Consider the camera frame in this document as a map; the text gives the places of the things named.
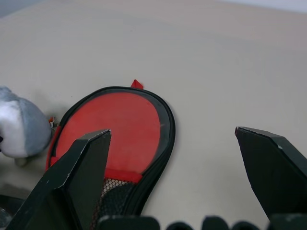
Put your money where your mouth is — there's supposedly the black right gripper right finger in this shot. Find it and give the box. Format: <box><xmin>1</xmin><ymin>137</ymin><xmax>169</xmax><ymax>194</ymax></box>
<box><xmin>234</xmin><ymin>126</ymin><xmax>307</xmax><ymax>223</ymax></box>

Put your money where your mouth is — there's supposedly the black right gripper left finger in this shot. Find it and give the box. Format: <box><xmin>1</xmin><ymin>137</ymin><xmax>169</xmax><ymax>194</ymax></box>
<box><xmin>6</xmin><ymin>129</ymin><xmax>113</xmax><ymax>230</ymax></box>

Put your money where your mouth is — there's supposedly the red table tennis paddle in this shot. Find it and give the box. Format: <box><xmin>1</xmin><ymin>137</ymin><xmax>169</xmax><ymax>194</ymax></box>
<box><xmin>51</xmin><ymin>92</ymin><xmax>161</xmax><ymax>180</ymax></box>

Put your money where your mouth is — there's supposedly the grey white plush toy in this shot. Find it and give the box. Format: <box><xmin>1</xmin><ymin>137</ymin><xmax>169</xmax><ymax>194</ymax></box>
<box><xmin>0</xmin><ymin>86</ymin><xmax>52</xmax><ymax>167</ymax></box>

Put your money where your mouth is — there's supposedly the black paddle case red lining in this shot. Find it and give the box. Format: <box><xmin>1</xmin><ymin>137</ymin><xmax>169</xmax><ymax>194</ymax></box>
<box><xmin>45</xmin><ymin>79</ymin><xmax>177</xmax><ymax>230</ymax></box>

